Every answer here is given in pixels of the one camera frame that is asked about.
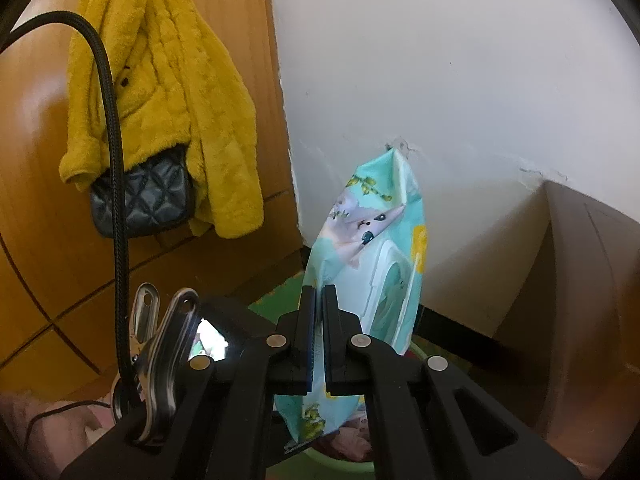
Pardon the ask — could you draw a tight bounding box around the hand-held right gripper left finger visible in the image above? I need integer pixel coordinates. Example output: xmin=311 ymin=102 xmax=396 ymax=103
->
xmin=60 ymin=285 xmax=318 ymax=480

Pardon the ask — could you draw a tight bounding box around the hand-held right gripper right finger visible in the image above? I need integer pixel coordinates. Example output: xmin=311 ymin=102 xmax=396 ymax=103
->
xmin=322 ymin=285 xmax=583 ymax=480

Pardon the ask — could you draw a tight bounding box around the teal wet wipes pack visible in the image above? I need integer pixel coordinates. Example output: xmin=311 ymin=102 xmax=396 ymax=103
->
xmin=285 ymin=147 xmax=428 ymax=453

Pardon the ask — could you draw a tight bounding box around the green plastic bin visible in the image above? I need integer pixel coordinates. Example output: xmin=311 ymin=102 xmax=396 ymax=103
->
xmin=302 ymin=340 xmax=431 ymax=476

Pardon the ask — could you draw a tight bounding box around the metal spring clip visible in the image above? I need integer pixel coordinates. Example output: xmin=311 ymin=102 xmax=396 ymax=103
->
xmin=112 ymin=282 xmax=201 ymax=446

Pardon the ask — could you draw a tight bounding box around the black quilted bag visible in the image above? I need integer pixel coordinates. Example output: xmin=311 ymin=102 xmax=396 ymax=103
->
xmin=90 ymin=145 xmax=197 ymax=239

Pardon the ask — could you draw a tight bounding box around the dark wooden nightstand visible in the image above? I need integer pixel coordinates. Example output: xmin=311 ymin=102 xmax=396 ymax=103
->
xmin=492 ymin=180 xmax=640 ymax=451

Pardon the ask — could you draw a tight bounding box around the yellow fleece coat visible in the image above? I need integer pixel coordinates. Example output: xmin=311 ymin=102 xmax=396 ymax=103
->
xmin=59 ymin=0 xmax=266 ymax=240

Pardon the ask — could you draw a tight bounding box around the thin black cable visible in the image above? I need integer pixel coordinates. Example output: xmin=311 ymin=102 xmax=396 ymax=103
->
xmin=25 ymin=399 xmax=110 ymax=461

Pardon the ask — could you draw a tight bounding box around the black braided cable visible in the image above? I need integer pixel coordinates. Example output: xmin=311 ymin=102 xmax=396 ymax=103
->
xmin=0 ymin=10 xmax=138 ymax=401

